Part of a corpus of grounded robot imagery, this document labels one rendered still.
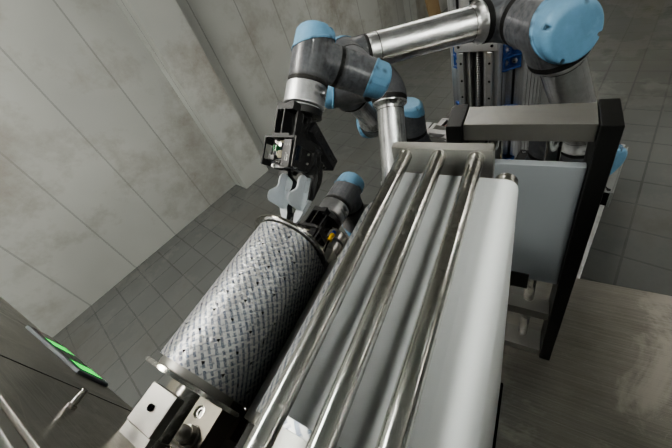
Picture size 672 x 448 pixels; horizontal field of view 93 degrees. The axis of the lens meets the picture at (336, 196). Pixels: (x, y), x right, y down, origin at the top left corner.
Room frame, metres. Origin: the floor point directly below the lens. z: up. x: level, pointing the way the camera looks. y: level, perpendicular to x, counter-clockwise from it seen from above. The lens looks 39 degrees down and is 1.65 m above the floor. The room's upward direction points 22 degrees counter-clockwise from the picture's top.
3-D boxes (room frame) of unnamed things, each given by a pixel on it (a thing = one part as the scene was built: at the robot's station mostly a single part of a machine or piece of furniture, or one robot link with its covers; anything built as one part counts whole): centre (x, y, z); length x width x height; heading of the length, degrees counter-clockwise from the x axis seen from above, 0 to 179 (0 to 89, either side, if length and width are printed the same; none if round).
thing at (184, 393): (0.20, 0.30, 1.25); 0.07 x 0.04 x 0.04; 139
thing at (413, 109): (1.13, -0.39, 0.98); 0.13 x 0.12 x 0.14; 64
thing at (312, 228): (0.55, 0.08, 1.12); 0.12 x 0.08 x 0.09; 139
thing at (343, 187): (0.67, -0.03, 1.11); 0.11 x 0.08 x 0.09; 139
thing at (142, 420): (0.20, 0.31, 1.28); 0.06 x 0.05 x 0.02; 139
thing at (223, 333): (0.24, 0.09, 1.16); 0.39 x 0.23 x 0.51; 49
